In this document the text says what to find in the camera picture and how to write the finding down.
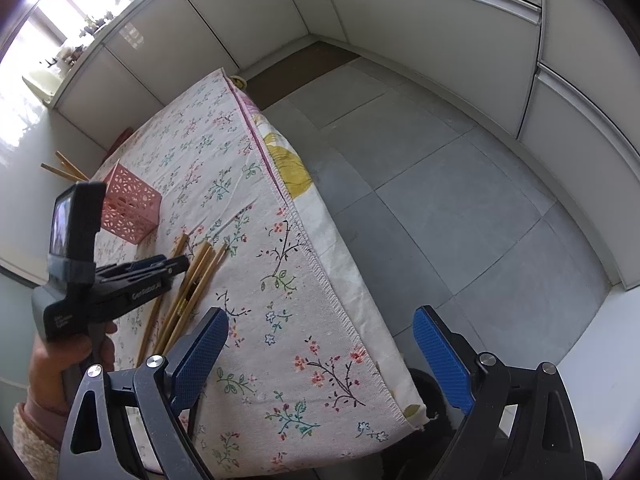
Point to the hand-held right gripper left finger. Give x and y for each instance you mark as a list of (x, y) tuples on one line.
[(202, 355)]

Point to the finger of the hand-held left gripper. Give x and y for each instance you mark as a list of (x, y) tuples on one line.
[(135, 269), (176, 266)]

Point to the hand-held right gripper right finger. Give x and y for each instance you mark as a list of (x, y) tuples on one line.
[(442, 360)]

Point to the pile of bamboo chopsticks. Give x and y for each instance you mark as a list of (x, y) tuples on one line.
[(200, 280)]

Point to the light wooden chopstick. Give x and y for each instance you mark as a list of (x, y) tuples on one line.
[(150, 332), (62, 172), (65, 165)]

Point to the pink perforated utensil holder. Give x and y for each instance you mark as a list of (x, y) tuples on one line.
[(132, 205)]

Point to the person's left forearm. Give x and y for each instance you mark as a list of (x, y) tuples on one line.
[(35, 430)]

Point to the person's left hand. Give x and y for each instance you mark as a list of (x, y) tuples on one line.
[(47, 375)]

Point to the frosted glass sliding door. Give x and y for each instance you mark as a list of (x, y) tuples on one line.
[(17, 320)]

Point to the floral white tablecloth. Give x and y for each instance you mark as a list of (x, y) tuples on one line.
[(250, 210)]

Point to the red trash bin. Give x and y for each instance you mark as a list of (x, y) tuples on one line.
[(121, 140)]

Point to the pale cutting board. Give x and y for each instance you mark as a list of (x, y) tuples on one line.
[(44, 87)]

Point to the brown floor mat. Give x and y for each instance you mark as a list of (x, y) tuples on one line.
[(300, 70)]

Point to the row of windowsill ornaments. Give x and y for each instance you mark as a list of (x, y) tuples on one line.
[(95, 25)]

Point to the kitchen window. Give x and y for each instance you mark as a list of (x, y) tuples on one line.
[(65, 5)]

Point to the white kitchen cabinet unit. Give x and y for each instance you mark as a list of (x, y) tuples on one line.
[(425, 25)]

